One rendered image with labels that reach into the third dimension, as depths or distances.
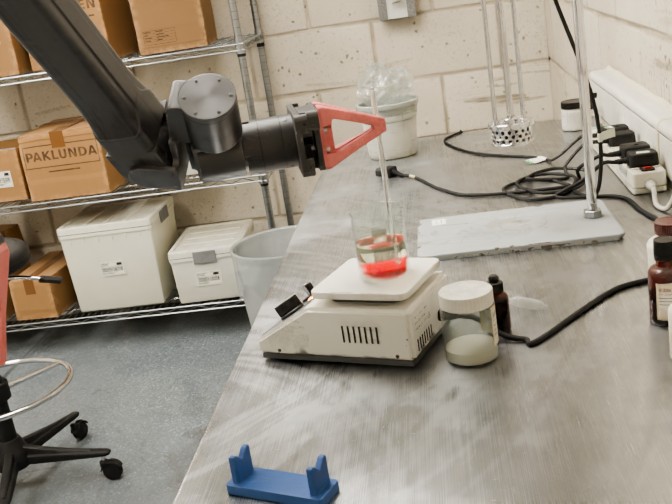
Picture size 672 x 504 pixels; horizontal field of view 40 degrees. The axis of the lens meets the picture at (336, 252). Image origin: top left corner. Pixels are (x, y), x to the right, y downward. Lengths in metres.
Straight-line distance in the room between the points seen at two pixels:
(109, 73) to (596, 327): 0.60
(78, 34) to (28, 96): 2.89
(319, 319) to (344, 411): 0.14
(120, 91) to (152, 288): 2.46
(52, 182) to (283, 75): 0.91
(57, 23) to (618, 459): 0.61
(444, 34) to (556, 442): 2.67
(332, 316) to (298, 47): 2.48
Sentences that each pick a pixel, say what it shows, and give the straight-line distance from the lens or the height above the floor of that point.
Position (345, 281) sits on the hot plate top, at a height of 0.84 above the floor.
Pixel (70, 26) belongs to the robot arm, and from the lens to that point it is 0.87.
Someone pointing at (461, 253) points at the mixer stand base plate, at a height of 0.76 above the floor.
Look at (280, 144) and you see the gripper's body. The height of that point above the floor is 1.02.
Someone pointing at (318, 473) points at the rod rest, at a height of 0.78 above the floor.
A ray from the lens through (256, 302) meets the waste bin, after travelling 2.75.
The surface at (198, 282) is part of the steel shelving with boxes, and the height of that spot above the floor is 0.21.
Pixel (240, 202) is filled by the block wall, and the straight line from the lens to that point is 3.61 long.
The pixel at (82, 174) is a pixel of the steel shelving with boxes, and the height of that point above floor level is 0.64.
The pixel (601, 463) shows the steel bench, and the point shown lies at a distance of 0.84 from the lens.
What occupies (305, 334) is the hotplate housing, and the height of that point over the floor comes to 0.79.
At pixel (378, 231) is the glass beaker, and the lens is 1.03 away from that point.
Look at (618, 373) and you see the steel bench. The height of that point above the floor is 0.75.
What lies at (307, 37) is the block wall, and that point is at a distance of 3.46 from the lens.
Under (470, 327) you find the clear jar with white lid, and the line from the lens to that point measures 1.00.
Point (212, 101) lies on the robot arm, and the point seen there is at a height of 1.08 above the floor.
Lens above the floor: 1.18
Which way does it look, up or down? 17 degrees down
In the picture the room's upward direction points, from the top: 9 degrees counter-clockwise
